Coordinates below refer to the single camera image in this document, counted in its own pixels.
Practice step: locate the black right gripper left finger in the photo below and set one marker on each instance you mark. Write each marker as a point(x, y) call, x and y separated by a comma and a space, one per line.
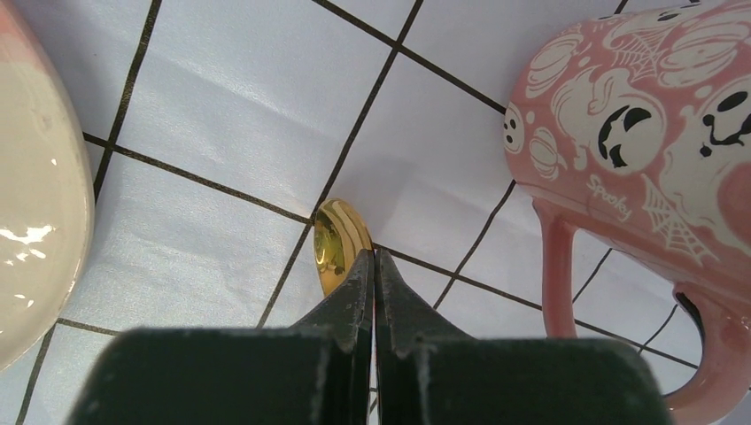
point(316, 371)

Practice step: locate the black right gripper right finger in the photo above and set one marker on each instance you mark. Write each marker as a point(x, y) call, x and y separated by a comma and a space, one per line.
point(431, 372)

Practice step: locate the metal spoon wooden handle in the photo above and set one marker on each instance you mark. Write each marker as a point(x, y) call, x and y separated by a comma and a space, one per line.
point(339, 236)

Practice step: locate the white checked tablecloth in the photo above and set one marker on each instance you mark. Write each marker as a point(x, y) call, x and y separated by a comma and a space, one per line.
point(214, 128)

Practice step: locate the pink patterned mug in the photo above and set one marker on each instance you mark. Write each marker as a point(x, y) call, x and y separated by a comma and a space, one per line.
point(635, 128)

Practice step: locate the cream pink branch plate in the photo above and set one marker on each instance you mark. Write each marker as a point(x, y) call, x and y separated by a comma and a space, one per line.
point(47, 200)

